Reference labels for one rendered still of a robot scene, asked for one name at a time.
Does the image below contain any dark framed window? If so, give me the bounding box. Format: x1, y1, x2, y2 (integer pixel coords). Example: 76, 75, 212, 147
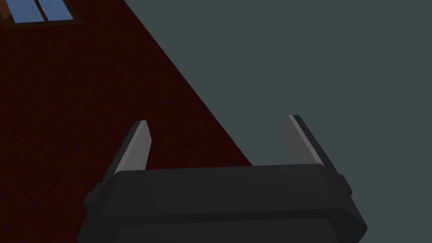
0, 0, 83, 31

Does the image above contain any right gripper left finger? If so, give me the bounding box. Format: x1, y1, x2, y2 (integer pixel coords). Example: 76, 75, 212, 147
100, 120, 152, 186

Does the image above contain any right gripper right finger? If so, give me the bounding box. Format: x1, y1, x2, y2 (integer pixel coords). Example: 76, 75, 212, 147
283, 114, 340, 175

